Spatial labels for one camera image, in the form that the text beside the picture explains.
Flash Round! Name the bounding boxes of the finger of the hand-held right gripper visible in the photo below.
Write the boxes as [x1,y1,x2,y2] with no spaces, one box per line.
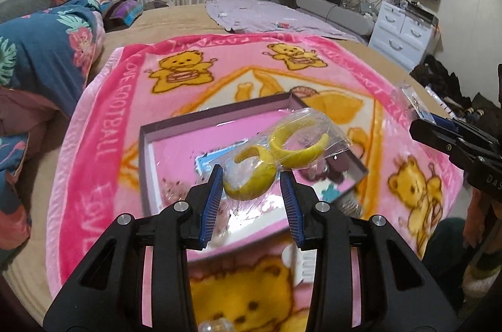
[423,112,487,138]
[410,119,467,160]

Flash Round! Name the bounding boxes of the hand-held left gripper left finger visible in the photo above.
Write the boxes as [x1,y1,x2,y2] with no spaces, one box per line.
[43,164,225,332]

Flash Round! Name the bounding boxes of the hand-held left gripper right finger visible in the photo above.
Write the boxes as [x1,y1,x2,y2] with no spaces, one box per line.
[279,171,461,332]

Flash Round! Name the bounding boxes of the clear earring card packet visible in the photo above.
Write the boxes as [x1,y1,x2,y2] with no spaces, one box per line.
[400,81,434,119]

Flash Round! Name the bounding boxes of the bag of yellow hoop earrings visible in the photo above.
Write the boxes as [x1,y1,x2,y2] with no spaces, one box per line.
[217,110,351,219]

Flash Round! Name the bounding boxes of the pink fluffy hair clip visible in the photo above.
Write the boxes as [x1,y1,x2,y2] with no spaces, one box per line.
[312,161,336,179]

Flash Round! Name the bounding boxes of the silver metal hair clip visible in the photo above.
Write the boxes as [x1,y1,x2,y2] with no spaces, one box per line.
[339,198,362,216]

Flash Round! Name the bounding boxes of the maroon rectangular hair clip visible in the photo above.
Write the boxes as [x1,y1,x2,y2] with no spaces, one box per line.
[294,153,363,185]

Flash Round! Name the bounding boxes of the grey cardboard box pink inside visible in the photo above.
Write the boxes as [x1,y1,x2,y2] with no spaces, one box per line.
[139,93,370,262]

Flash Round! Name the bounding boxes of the person's right forearm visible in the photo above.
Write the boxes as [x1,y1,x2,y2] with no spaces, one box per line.
[463,189,502,301]

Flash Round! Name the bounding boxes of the dark clothes pile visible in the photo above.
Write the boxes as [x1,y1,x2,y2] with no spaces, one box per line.
[410,55,502,121]

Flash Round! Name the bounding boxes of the white hair claw clip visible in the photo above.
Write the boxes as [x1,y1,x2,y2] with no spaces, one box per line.
[292,248,319,282]

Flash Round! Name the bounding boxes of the person's dark green trousers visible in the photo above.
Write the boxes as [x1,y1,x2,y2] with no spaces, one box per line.
[424,216,483,313]

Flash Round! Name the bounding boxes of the white drawer cabinet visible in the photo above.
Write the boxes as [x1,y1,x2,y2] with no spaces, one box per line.
[368,0,440,71]

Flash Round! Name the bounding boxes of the pink bear printed blanket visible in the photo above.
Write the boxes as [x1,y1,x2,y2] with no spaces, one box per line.
[45,34,465,332]

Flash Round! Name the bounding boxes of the pearl flower hair clip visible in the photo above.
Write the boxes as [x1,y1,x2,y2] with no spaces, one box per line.
[198,320,228,332]

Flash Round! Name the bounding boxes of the grey upholstered bench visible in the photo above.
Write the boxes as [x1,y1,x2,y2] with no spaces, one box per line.
[272,0,375,38]

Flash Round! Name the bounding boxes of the tan bed sheet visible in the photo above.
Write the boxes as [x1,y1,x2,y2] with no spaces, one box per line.
[0,0,451,301]

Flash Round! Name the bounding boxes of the pale purple sheet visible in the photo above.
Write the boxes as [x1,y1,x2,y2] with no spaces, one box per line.
[206,0,369,46]

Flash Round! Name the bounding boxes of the purple striped pillow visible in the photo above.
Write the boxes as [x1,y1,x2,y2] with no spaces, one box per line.
[108,0,144,27]

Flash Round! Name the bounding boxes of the blue floral quilt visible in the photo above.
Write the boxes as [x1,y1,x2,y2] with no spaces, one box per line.
[0,0,106,266]

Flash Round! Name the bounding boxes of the grey padded headboard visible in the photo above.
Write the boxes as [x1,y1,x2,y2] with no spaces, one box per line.
[0,0,57,23]

